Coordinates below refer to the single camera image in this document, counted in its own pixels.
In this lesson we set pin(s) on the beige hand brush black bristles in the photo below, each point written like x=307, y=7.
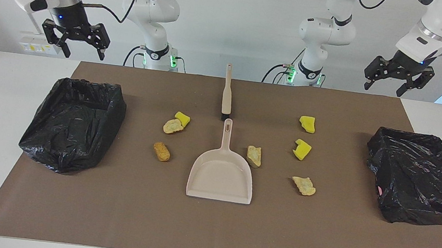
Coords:
x=227, y=95

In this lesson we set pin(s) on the white wall socket strip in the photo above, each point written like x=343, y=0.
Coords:
x=41, y=43

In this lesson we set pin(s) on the black bin bag pink spot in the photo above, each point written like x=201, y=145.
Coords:
x=418, y=180

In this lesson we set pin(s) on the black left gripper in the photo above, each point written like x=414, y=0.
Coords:
x=408, y=66

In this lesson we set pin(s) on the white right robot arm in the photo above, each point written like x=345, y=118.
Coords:
x=151, y=8

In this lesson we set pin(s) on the brown bread roll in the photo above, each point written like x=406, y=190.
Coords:
x=161, y=151

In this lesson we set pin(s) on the small yellow sponge wedge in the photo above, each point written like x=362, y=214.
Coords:
x=183, y=118

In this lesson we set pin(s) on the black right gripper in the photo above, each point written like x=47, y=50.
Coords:
x=73, y=15

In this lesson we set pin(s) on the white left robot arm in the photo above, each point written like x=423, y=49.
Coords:
x=323, y=31

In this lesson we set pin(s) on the beige bread chunk orange crust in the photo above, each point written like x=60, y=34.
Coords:
x=254, y=156

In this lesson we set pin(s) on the rounded yellow sponge chunk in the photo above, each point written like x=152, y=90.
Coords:
x=307, y=124

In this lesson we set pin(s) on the beige plastic dustpan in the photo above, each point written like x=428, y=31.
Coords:
x=219, y=178

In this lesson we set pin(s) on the round beige bread piece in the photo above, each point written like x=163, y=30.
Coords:
x=172, y=126

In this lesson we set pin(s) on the notched yellow sponge chunk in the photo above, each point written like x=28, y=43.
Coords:
x=302, y=150

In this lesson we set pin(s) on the brown table mat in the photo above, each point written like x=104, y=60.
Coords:
x=193, y=220

